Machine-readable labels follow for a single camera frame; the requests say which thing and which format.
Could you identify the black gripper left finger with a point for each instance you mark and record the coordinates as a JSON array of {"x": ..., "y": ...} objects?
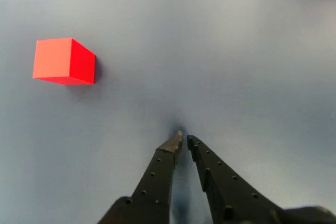
[{"x": 155, "y": 182}]

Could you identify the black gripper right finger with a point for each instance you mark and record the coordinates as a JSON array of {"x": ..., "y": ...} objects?
[{"x": 231, "y": 197}]

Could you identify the red cube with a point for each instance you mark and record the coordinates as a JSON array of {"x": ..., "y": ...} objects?
[{"x": 60, "y": 61}]

